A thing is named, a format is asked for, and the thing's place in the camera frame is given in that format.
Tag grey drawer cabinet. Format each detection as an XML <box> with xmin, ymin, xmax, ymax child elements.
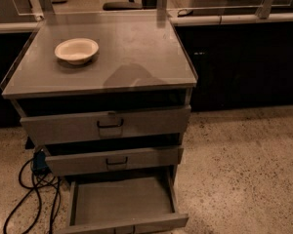
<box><xmin>0</xmin><ymin>10</ymin><xmax>198</xmax><ymax>234</ymax></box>

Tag grey top drawer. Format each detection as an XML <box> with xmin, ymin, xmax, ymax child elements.
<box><xmin>21</xmin><ymin>105</ymin><xmax>190</xmax><ymax>145</ymax></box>

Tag grey drawer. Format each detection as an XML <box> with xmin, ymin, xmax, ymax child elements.
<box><xmin>56</xmin><ymin>170</ymin><xmax>188</xmax><ymax>234</ymax></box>
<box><xmin>46</xmin><ymin>146</ymin><xmax>184</xmax><ymax>176</ymax></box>
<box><xmin>21</xmin><ymin>105</ymin><xmax>190</xmax><ymax>145</ymax></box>

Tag grey middle drawer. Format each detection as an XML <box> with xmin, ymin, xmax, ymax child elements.
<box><xmin>46</xmin><ymin>146</ymin><xmax>184</xmax><ymax>176</ymax></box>

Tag grey bottom drawer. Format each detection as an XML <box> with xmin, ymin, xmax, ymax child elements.
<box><xmin>56</xmin><ymin>170</ymin><xmax>188</xmax><ymax>234</ymax></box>

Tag black office chair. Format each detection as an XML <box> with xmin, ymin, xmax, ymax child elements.
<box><xmin>103</xmin><ymin>0</ymin><xmax>157</xmax><ymax>11</ymax></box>

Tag white bowl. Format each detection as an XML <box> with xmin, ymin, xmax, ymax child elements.
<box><xmin>55</xmin><ymin>38</ymin><xmax>99</xmax><ymax>65</ymax></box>

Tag dark counter cabinet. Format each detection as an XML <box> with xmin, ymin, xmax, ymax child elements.
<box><xmin>176</xmin><ymin>22</ymin><xmax>293</xmax><ymax>111</ymax></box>

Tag blue power adapter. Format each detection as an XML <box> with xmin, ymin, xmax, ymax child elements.
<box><xmin>31</xmin><ymin>151</ymin><xmax>50</xmax><ymax>176</ymax></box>

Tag black floor cables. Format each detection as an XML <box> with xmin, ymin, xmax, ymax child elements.
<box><xmin>2</xmin><ymin>158</ymin><xmax>63</xmax><ymax>234</ymax></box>

